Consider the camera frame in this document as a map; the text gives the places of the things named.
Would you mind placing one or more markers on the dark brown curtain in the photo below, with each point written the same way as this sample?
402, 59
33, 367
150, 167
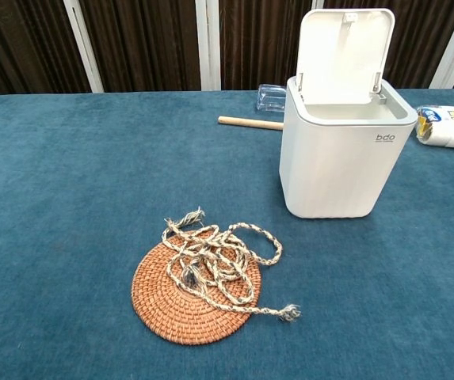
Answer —
147, 39

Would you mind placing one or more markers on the printed plastic bag roll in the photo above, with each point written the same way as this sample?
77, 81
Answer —
450, 126

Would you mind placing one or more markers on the clear plastic container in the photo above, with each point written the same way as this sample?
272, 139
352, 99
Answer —
271, 99

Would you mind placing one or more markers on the blue velvet table cloth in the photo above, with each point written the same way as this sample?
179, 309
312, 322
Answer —
72, 190

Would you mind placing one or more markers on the wooden dowel stick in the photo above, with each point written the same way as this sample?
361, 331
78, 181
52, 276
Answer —
250, 123

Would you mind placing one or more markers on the round woven rattan coaster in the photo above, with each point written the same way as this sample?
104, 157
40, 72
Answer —
163, 305

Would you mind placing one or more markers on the white plastic trash bin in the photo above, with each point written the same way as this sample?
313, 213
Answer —
337, 166

